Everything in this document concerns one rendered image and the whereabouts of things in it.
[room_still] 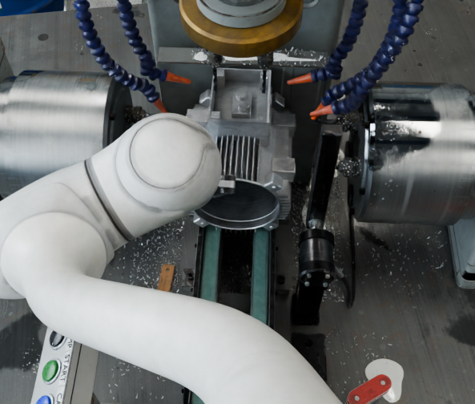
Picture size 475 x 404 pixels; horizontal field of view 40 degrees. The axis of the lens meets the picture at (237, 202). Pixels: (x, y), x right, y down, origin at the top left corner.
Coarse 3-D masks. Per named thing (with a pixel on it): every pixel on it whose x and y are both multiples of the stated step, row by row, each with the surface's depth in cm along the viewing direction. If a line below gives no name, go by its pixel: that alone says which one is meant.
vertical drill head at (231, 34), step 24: (192, 0) 94; (216, 0) 90; (240, 0) 89; (264, 0) 90; (288, 0) 94; (192, 24) 91; (216, 24) 91; (240, 24) 90; (264, 24) 91; (288, 24) 91; (216, 48) 91; (240, 48) 90; (264, 48) 91; (216, 72) 100; (264, 72) 99
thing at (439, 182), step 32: (384, 96) 106; (416, 96) 106; (448, 96) 106; (352, 128) 115; (384, 128) 103; (416, 128) 103; (448, 128) 103; (352, 160) 110; (384, 160) 103; (416, 160) 103; (448, 160) 103; (352, 192) 116; (384, 192) 105; (416, 192) 105; (448, 192) 105; (448, 224) 113
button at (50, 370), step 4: (52, 360) 91; (48, 364) 91; (52, 364) 90; (56, 364) 90; (44, 368) 91; (48, 368) 90; (52, 368) 90; (56, 368) 90; (44, 372) 90; (48, 372) 90; (52, 372) 90; (56, 372) 90; (44, 376) 90; (48, 376) 90; (52, 376) 89; (44, 380) 90; (48, 380) 90
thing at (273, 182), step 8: (200, 96) 118; (208, 96) 116; (272, 96) 116; (280, 96) 117; (208, 104) 117; (272, 104) 116; (280, 104) 116; (264, 176) 108; (272, 176) 106; (264, 184) 107; (272, 184) 106; (280, 184) 107; (200, 224) 118; (272, 224) 116
